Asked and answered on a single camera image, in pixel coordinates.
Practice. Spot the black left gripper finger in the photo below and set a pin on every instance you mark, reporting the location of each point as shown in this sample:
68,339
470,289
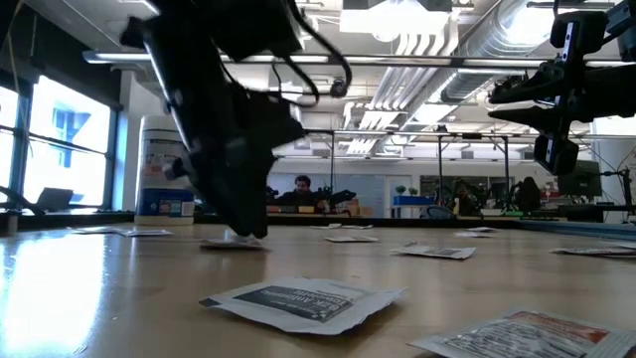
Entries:
263,189
226,189

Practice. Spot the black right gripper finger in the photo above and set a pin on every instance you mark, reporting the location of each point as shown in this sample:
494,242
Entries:
539,119
541,85

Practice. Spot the white orange-print ointment packet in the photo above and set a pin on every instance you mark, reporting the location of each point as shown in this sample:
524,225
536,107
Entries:
328,226
591,252
522,338
474,234
482,229

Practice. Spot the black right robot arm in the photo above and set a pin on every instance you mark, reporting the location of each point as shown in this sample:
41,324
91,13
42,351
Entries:
618,92

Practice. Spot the black background robot arm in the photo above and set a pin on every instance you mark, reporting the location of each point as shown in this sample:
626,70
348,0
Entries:
340,195

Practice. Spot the white first aid packet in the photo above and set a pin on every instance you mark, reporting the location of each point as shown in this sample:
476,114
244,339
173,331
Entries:
623,244

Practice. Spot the person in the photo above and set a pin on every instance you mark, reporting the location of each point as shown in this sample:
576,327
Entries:
302,191

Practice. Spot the white wipes canister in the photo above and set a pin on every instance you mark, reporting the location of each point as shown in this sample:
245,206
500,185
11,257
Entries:
154,199

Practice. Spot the black monitor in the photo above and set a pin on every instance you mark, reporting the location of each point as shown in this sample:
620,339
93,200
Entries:
588,186

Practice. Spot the brown cardboard box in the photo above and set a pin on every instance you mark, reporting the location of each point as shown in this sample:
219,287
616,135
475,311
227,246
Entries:
358,209

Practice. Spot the grey office chair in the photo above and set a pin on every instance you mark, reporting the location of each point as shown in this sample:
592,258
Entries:
441,213

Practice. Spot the blue bin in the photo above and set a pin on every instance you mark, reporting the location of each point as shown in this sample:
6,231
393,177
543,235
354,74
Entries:
415,200

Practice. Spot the white ceiling light panel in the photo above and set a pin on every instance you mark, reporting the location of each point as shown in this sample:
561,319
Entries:
397,22

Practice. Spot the grey laptop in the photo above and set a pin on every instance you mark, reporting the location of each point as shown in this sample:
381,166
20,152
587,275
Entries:
54,199

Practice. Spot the black slanted bar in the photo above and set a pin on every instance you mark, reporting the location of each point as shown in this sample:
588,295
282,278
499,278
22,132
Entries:
15,195

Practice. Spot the silver ceiling duct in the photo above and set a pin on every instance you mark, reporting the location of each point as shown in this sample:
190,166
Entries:
492,40

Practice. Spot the black background rig frame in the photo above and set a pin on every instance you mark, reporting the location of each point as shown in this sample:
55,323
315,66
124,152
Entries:
472,135
332,159

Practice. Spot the black ceiling camera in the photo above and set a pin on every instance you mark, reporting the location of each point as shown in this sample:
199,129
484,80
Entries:
339,90

